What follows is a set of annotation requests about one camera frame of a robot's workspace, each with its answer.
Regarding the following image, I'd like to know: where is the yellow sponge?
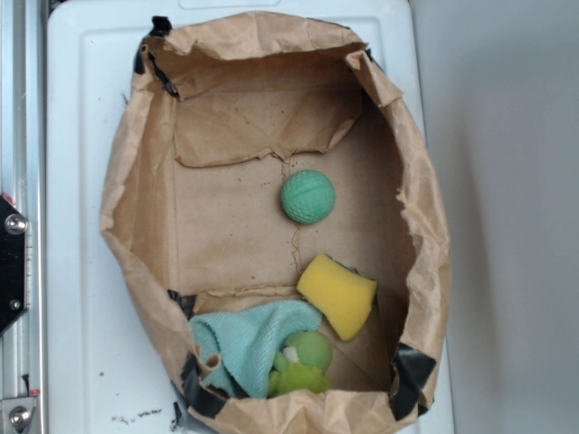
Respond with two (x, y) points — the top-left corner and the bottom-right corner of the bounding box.
(297, 253), (378, 342)

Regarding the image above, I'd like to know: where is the green textured ball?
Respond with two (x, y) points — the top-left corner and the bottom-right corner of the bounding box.
(280, 170), (336, 224)

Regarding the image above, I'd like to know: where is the light blue cloth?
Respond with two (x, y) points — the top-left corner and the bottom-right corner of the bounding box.
(189, 300), (322, 399)

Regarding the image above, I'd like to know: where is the brown paper bag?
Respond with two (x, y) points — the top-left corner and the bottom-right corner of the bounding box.
(100, 11), (451, 433)

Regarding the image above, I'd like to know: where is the green plush toy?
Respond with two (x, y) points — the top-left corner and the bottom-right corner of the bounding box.
(268, 331), (333, 398)

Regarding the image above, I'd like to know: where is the white plastic tray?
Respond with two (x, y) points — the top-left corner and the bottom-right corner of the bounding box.
(43, 0), (456, 434)

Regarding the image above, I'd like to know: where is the black metal bracket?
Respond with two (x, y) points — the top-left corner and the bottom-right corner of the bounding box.
(0, 193), (28, 335)

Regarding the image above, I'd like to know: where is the aluminium frame rail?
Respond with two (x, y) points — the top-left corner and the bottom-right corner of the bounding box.
(1, 1), (50, 433)

